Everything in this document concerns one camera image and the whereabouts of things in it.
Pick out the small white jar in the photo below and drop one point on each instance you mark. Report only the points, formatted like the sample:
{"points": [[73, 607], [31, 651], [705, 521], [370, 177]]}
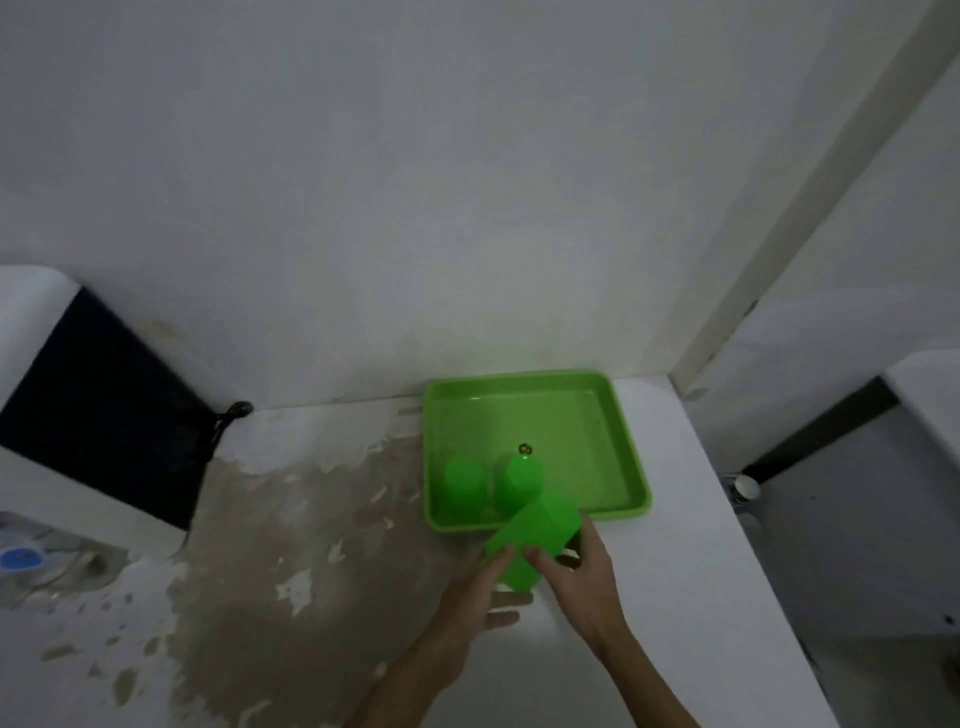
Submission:
{"points": [[745, 489]]}

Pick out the person's right thumb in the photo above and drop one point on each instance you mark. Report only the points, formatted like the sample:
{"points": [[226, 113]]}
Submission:
{"points": [[541, 559]]}

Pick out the green plastic tray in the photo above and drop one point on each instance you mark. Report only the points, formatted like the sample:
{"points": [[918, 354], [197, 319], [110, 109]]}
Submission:
{"points": [[585, 435]]}

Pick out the person's left hand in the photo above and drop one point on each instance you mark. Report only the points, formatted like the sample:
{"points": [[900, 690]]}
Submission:
{"points": [[471, 604]]}

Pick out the white appliance with black panel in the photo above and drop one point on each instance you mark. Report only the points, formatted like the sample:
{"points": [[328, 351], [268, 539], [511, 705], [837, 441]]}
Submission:
{"points": [[90, 420]]}

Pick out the green plastic cup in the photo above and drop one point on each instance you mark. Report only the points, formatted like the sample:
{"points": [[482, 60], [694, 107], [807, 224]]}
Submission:
{"points": [[517, 480], [465, 480], [534, 537]]}

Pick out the person's right hand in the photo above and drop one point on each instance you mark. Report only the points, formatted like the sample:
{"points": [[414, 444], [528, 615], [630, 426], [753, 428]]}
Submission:
{"points": [[583, 582]]}

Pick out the clear plastic water bottle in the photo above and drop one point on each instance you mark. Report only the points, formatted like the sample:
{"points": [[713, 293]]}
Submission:
{"points": [[30, 559]]}

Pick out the person's right forearm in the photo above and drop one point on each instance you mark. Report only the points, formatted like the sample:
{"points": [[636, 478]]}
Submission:
{"points": [[646, 681]]}

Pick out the person's left forearm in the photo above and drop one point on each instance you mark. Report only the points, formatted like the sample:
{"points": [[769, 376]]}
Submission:
{"points": [[405, 684]]}

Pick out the person's left thumb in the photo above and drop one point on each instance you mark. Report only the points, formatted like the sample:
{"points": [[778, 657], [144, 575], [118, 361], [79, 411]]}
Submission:
{"points": [[498, 565]]}

